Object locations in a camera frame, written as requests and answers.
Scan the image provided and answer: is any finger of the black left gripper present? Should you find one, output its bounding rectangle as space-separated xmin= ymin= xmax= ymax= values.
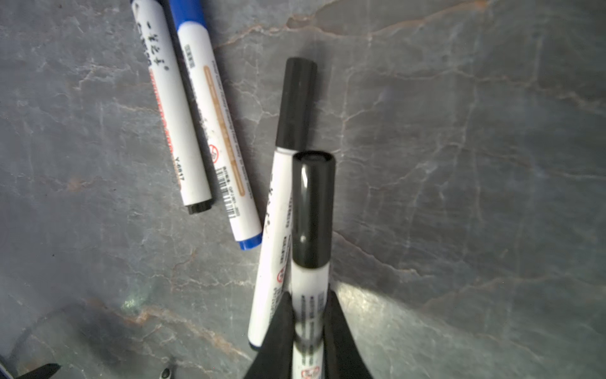
xmin=15 ymin=363 xmax=62 ymax=379

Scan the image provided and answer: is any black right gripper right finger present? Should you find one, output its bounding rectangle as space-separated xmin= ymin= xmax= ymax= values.
xmin=324 ymin=289 xmax=372 ymax=378

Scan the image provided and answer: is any blue whiteboard marker pen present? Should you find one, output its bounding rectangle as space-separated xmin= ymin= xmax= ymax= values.
xmin=169 ymin=0 xmax=262 ymax=250

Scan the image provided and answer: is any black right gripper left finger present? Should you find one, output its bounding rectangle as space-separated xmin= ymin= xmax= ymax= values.
xmin=244 ymin=292 xmax=295 ymax=379

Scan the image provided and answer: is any black marker pen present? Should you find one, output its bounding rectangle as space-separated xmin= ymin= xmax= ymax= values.
xmin=248 ymin=57 xmax=317 ymax=350
xmin=290 ymin=151 xmax=336 ymax=378
xmin=130 ymin=0 xmax=212 ymax=214
xmin=159 ymin=367 xmax=173 ymax=379

